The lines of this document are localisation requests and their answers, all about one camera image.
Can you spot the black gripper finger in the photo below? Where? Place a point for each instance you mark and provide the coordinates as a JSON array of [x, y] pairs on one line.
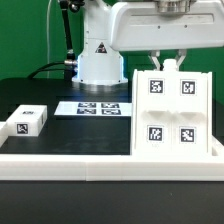
[[154, 58], [180, 57]]

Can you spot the white cabinet top block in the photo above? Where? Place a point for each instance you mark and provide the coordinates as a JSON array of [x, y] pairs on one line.
[[27, 120]]

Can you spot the white marker tag sheet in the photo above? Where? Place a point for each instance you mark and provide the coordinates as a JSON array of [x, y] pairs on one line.
[[111, 109]]

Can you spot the white U-shaped obstacle fence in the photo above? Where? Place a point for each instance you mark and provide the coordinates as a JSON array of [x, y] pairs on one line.
[[78, 150]]

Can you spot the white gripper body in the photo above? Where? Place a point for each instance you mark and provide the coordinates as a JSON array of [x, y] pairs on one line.
[[140, 26]]

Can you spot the white cabinet body box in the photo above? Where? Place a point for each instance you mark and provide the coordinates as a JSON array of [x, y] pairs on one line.
[[170, 71]]

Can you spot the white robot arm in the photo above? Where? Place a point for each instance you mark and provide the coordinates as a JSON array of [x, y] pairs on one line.
[[99, 63]]

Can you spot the white cabinet door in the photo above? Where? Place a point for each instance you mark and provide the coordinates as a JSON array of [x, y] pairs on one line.
[[153, 125], [190, 127]]

